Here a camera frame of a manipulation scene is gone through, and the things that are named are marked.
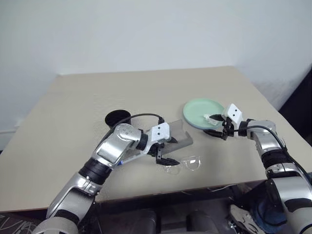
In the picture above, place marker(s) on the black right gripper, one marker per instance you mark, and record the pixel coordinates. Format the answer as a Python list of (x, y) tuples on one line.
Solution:
[(228, 130)]

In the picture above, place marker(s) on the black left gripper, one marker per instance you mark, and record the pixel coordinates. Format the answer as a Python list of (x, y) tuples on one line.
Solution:
[(159, 152)]

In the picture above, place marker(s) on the grey glasses case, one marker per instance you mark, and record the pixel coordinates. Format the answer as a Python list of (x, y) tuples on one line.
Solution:
[(181, 143)]

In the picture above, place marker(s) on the mint green plate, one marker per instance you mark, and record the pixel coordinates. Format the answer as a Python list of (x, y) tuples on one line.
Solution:
[(200, 109)]

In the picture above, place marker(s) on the clear-framed glasses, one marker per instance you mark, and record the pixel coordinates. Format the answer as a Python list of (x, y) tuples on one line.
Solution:
[(191, 162)]

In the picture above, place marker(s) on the blue-capped marker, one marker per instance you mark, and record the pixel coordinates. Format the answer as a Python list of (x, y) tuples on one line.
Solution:
[(120, 163)]

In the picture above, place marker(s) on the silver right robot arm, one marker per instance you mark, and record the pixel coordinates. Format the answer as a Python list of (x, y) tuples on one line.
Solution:
[(268, 143)]

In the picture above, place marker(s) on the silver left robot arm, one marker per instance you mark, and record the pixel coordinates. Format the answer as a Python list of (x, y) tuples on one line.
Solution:
[(109, 148)]

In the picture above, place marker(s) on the black cup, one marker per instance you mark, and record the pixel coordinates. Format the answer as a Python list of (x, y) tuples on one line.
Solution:
[(117, 117)]

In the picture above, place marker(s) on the light blue plate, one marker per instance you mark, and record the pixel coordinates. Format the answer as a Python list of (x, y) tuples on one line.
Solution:
[(207, 128)]

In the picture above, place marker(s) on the white crumpled plastic scrap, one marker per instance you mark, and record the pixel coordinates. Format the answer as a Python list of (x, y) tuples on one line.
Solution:
[(207, 118)]

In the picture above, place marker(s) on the black box-shaped object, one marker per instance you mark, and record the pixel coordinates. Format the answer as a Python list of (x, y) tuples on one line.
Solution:
[(302, 102)]

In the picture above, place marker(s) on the white black patterned object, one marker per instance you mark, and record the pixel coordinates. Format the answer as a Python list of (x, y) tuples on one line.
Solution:
[(241, 214)]

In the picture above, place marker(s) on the person's blue jeans leg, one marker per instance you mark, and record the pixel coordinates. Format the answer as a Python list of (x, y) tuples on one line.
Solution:
[(265, 212)]

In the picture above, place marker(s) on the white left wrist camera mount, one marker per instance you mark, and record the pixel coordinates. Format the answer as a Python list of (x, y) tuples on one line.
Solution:
[(159, 132)]

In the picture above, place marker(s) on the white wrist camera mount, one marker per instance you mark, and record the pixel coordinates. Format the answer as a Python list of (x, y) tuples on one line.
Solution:
[(232, 112), (159, 132)]

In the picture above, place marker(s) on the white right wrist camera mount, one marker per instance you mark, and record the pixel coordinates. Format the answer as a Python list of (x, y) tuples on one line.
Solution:
[(232, 112)]

